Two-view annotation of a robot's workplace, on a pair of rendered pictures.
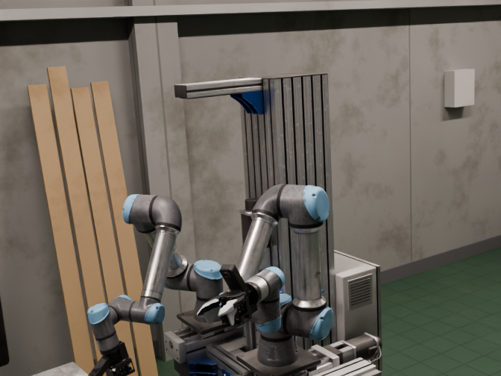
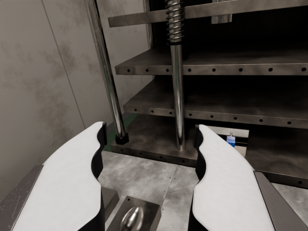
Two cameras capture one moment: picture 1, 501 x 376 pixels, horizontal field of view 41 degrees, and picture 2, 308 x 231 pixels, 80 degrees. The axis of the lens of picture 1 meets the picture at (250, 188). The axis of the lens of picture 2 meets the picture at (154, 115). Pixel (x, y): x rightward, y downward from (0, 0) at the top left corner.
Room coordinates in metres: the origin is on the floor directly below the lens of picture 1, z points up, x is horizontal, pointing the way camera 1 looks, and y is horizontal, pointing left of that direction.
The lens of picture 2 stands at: (1.79, 0.08, 1.52)
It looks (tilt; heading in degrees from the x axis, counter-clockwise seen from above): 28 degrees down; 152
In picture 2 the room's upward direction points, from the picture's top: 7 degrees counter-clockwise
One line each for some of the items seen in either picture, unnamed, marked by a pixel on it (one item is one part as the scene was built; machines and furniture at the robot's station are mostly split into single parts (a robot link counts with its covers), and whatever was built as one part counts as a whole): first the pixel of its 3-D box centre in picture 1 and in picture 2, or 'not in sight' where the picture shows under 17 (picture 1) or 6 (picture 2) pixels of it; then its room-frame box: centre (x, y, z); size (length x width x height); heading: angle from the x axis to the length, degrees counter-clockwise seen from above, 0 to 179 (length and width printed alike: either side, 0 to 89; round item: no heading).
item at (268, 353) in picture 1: (277, 344); not in sight; (2.24, -0.06, 1.09); 0.15 x 0.15 x 0.10
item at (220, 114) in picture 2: not in sight; (218, 90); (0.97, 1.05, 1.01); 1.10 x 0.74 x 0.05; 36
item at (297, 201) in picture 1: (306, 262); not in sight; (2.17, -0.18, 1.41); 0.15 x 0.12 x 0.55; 58
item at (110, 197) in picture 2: not in sight; (95, 207); (1.18, 0.07, 0.83); 0.17 x 0.13 x 0.06; 126
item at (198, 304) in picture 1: (210, 304); not in sight; (2.66, 0.20, 1.09); 0.15 x 0.15 x 0.10
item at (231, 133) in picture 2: not in sight; (223, 118); (1.08, 0.98, 0.87); 0.50 x 0.27 x 0.17; 126
